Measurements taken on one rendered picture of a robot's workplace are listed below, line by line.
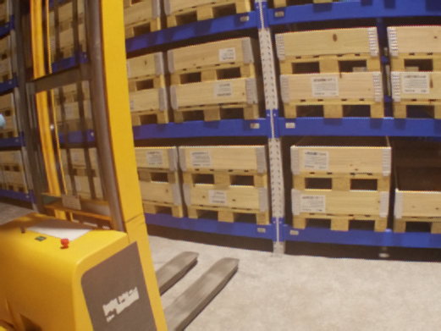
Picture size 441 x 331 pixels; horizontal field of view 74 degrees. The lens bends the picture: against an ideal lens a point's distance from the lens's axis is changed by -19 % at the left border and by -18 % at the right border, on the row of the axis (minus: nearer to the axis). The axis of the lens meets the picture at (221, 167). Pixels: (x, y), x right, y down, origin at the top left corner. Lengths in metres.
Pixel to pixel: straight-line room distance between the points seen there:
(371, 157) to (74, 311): 2.20
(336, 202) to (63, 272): 2.09
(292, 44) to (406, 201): 1.50
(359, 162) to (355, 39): 0.93
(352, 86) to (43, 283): 2.32
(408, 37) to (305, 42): 0.81
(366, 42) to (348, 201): 1.22
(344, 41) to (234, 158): 1.34
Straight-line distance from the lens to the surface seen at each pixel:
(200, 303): 2.37
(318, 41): 2.69
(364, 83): 2.62
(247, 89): 2.82
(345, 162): 2.68
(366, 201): 2.76
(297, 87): 2.70
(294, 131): 2.75
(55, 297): 1.45
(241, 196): 3.02
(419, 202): 2.77
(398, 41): 2.64
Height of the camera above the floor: 1.43
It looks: 12 degrees down
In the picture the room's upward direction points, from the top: 5 degrees counter-clockwise
